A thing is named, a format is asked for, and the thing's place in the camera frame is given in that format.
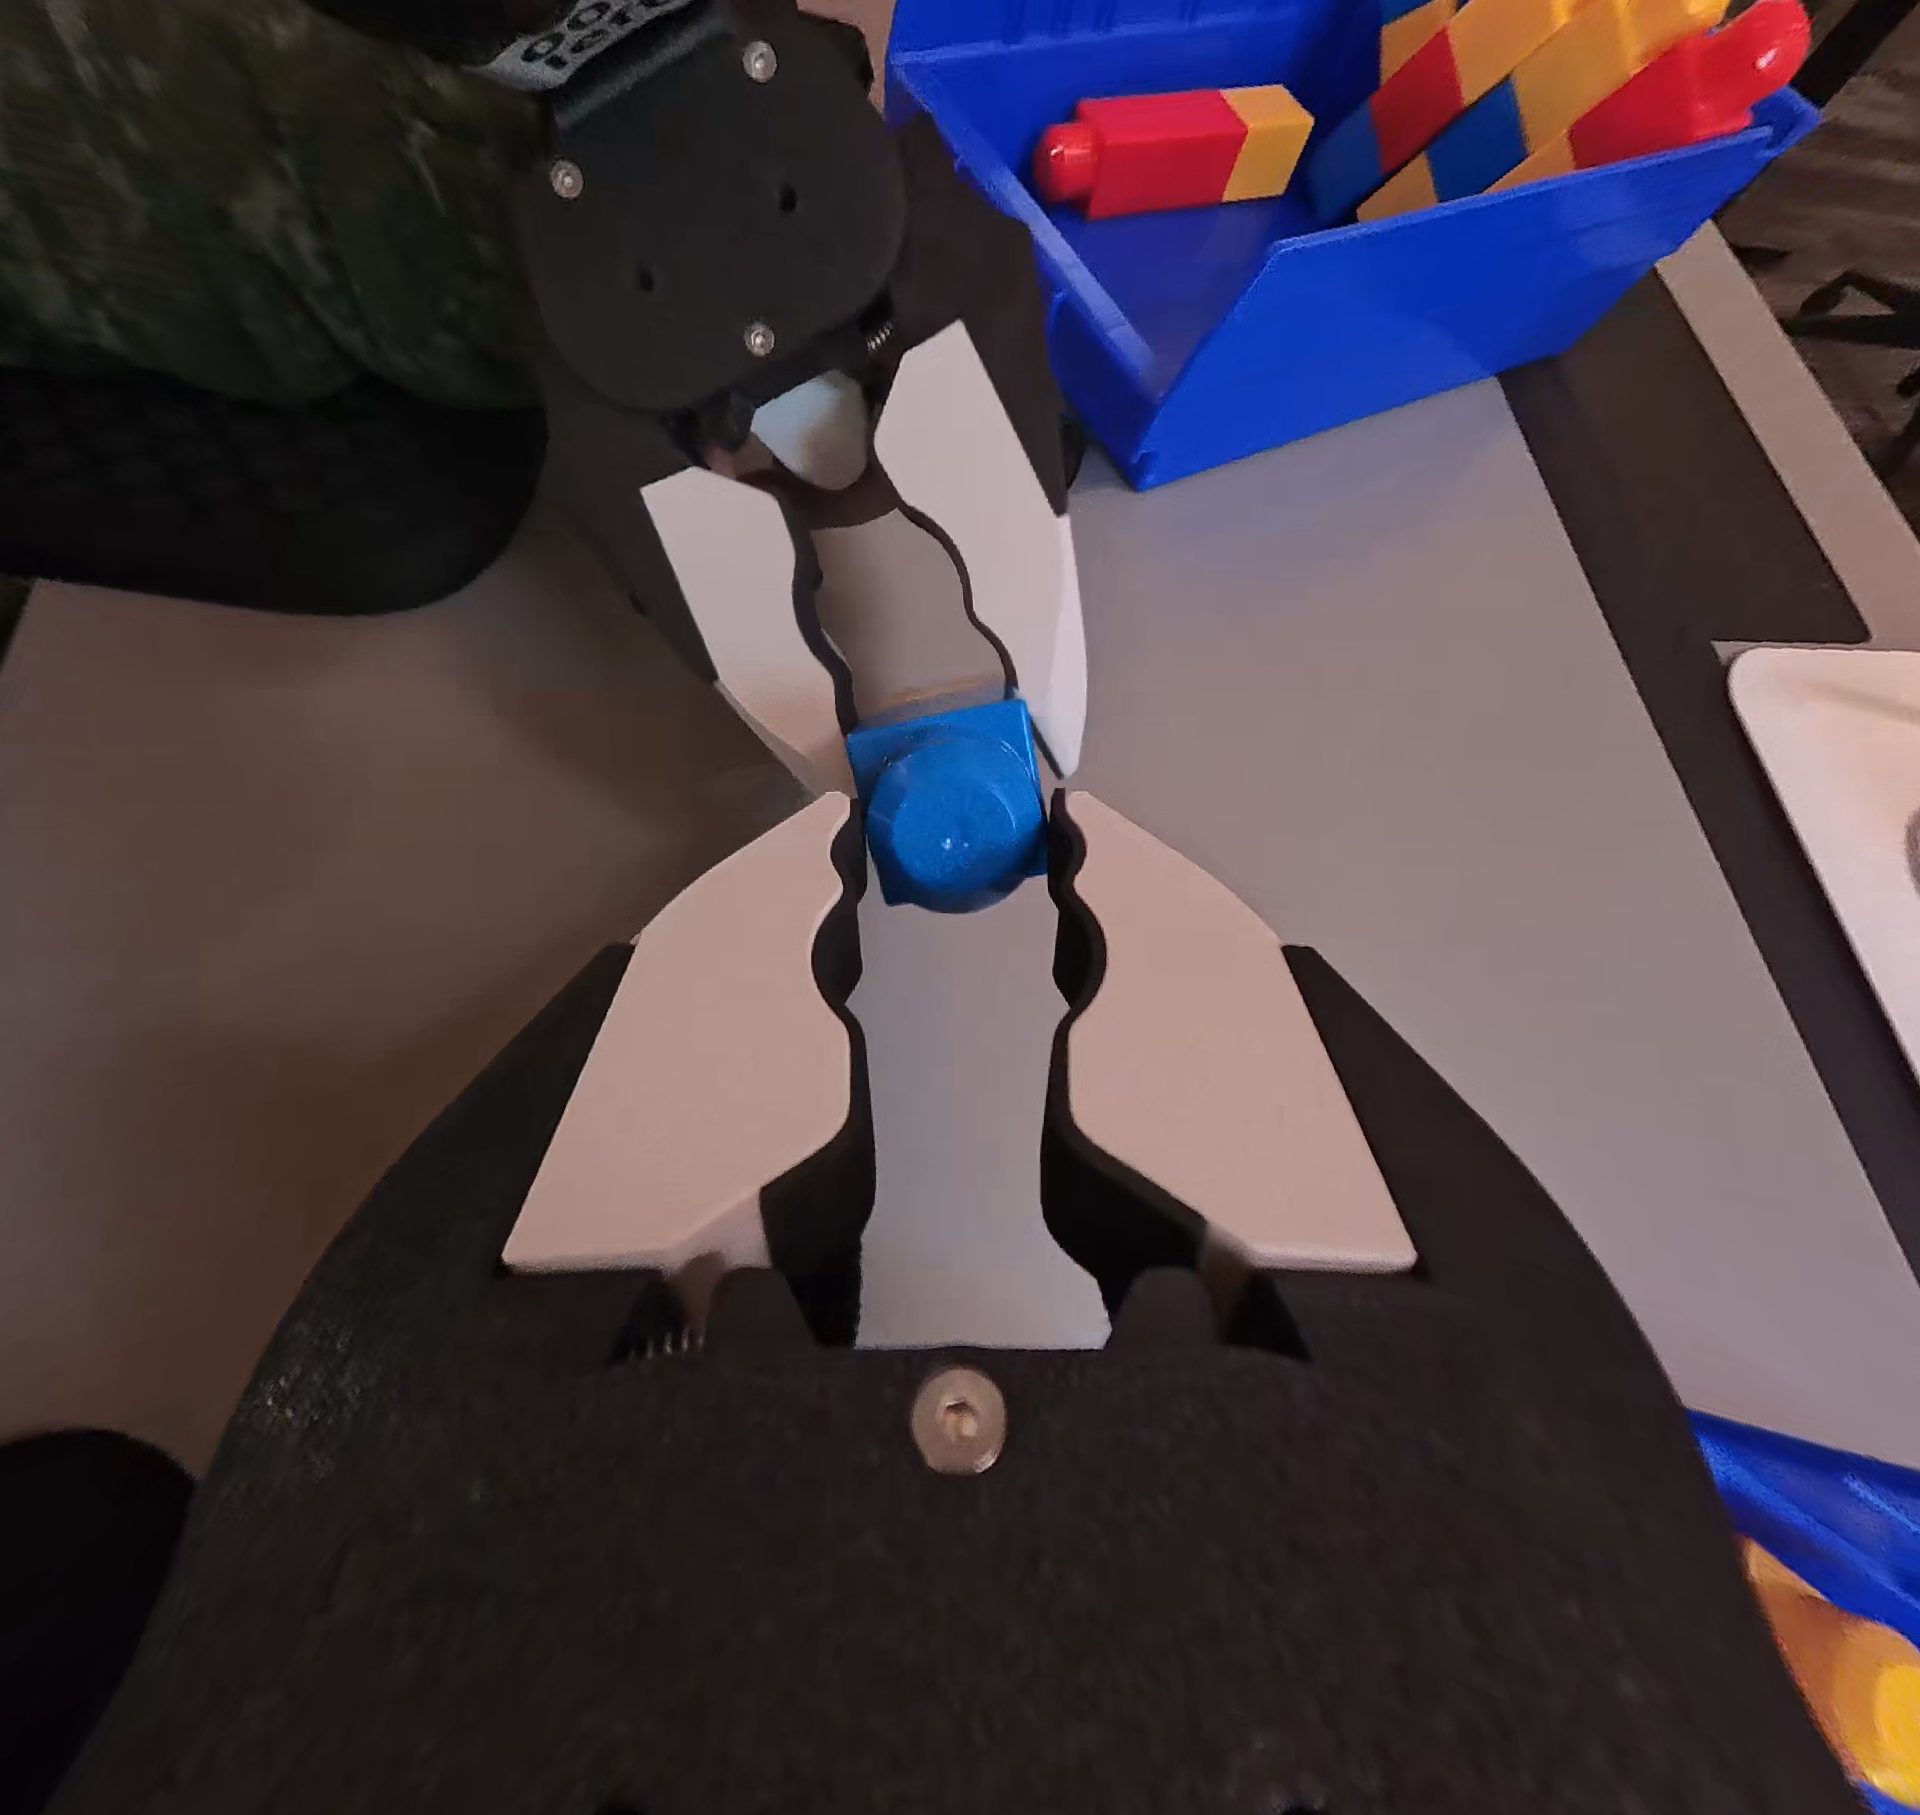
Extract blue plastic bin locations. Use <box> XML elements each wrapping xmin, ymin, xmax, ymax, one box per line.
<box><xmin>1688</xmin><ymin>1410</ymin><xmax>1920</xmax><ymax>1815</ymax></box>
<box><xmin>881</xmin><ymin>0</ymin><xmax>1823</xmax><ymax>494</ymax></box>

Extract person's black pants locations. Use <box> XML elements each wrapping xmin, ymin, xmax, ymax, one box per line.
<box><xmin>0</xmin><ymin>1427</ymin><xmax>198</xmax><ymax>1815</ymax></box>

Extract red mega block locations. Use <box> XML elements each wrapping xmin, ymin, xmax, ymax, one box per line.
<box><xmin>1031</xmin><ymin>88</ymin><xmax>1236</xmax><ymax>222</ymax></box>

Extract black textured pad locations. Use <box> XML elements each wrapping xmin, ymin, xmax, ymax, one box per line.
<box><xmin>0</xmin><ymin>367</ymin><xmax>549</xmax><ymax>620</ymax></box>

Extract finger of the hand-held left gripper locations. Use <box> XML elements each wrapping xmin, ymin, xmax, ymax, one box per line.
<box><xmin>639</xmin><ymin>474</ymin><xmax>863</xmax><ymax>803</ymax></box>
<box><xmin>866</xmin><ymin>315</ymin><xmax>1092</xmax><ymax>786</ymax></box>

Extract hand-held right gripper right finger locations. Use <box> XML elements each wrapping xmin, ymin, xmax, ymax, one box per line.
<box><xmin>1040</xmin><ymin>791</ymin><xmax>1419</xmax><ymax>1277</ymax></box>

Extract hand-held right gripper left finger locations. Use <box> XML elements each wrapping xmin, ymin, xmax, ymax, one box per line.
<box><xmin>500</xmin><ymin>791</ymin><xmax>878</xmax><ymax>1313</ymax></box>

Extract blue mega block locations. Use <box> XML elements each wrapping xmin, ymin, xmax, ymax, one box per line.
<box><xmin>845</xmin><ymin>693</ymin><xmax>1046</xmax><ymax>919</ymax></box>

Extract row of mega block towers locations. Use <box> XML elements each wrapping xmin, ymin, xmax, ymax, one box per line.
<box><xmin>1305</xmin><ymin>0</ymin><xmax>1816</xmax><ymax>224</ymax></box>

